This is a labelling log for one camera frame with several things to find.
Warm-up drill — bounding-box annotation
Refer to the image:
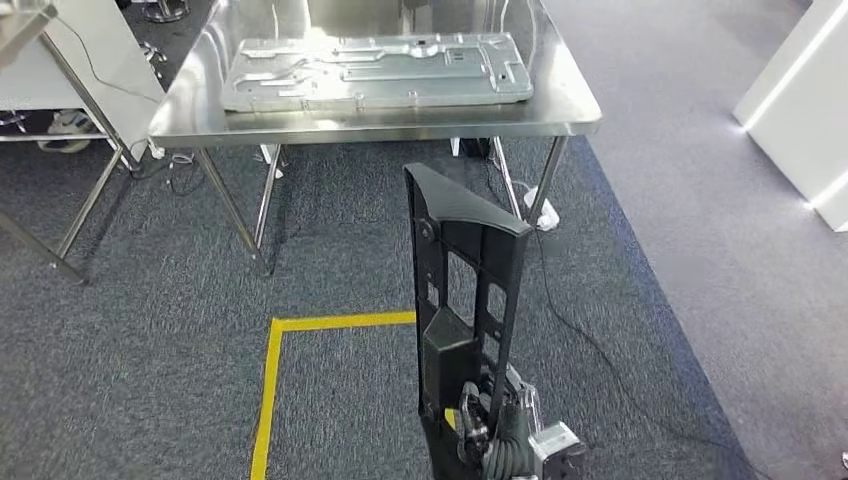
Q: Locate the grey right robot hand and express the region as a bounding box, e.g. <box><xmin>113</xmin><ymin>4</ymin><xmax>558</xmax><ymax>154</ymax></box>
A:
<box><xmin>457</xmin><ymin>365</ymin><xmax>541</xmax><ymax>480</ymax></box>

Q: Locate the black plastic plate bracket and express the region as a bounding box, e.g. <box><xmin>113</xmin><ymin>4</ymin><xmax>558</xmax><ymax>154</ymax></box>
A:
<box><xmin>404</xmin><ymin>163</ymin><xmax>533</xmax><ymax>480</ymax></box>

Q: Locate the stainless steel workbench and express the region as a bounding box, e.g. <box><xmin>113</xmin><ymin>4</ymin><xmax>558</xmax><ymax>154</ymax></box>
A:
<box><xmin>146</xmin><ymin>0</ymin><xmax>603</xmax><ymax>278</ymax></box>

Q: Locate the grey stamped metal panel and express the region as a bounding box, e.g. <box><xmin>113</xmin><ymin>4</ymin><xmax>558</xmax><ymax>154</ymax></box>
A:
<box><xmin>220</xmin><ymin>31</ymin><xmax>535</xmax><ymax>114</ymax></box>

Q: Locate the white lit counter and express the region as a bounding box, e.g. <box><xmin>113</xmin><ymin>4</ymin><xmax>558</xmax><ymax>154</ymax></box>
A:
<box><xmin>733</xmin><ymin>0</ymin><xmax>848</xmax><ymax>233</ymax></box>

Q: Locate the white sneakers pair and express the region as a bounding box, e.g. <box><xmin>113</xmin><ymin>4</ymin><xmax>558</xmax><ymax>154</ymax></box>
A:
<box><xmin>37</xmin><ymin>109</ymin><xmax>101</xmax><ymax>155</ymax></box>

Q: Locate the chrome chair base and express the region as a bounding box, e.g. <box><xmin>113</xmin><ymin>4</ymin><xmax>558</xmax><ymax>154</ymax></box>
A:
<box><xmin>140</xmin><ymin>0</ymin><xmax>191</xmax><ymax>24</ymax></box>

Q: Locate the stainless steel table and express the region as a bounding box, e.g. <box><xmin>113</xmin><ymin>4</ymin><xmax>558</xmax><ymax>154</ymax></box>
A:
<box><xmin>0</xmin><ymin>0</ymin><xmax>144</xmax><ymax>286</ymax></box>

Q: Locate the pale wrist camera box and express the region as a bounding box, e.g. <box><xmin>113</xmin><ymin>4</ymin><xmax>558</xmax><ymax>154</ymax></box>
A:
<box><xmin>527</xmin><ymin>421</ymin><xmax>589</xmax><ymax>480</ymax></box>

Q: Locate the black floor cable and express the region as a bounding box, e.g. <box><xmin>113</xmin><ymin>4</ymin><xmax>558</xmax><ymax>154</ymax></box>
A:
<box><xmin>529</xmin><ymin>225</ymin><xmax>776</xmax><ymax>480</ymax></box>

